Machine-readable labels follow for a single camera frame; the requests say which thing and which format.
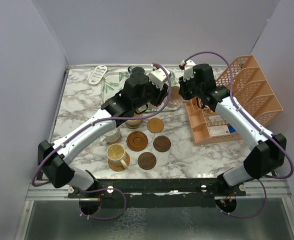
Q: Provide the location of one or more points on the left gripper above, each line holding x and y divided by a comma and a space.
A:
160, 94

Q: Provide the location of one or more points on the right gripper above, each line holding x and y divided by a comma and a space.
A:
182, 85

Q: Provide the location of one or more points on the grey blue mug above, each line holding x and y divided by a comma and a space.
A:
135, 70

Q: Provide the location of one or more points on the pink mug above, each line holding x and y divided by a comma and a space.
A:
175, 99

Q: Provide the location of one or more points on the tan brown mug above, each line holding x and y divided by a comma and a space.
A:
133, 124

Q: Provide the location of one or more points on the white cream mug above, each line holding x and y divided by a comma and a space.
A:
110, 137

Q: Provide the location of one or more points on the dark walnut coaster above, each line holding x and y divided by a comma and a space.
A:
162, 143
147, 160

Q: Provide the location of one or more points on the yellow mug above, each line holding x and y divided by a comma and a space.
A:
117, 155

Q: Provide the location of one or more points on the dark walnut coaster front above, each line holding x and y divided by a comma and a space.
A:
147, 160

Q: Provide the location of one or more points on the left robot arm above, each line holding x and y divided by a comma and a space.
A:
54, 158

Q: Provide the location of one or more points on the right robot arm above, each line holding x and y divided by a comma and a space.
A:
266, 148

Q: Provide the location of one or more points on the light wood coaster right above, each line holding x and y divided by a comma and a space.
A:
155, 125

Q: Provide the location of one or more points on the large brown wood coaster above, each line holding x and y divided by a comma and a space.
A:
137, 141

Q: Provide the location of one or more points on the woven rattan coaster front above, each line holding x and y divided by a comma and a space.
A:
121, 167

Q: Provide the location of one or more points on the floral serving tray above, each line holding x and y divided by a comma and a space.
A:
113, 82

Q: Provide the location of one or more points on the orange plastic file organizer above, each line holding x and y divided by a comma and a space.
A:
251, 90

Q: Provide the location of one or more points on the white barcode tag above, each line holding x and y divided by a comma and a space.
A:
97, 74

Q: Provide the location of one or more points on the stapler box in organizer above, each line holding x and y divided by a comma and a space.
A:
217, 126

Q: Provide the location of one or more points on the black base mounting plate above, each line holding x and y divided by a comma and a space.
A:
158, 193

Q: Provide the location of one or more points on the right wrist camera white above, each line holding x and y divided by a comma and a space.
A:
187, 67

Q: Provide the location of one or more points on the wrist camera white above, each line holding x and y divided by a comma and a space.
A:
158, 78
187, 67

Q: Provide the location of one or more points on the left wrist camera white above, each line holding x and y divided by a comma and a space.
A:
158, 78

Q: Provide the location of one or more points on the aluminium rail frame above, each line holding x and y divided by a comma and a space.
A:
264, 213

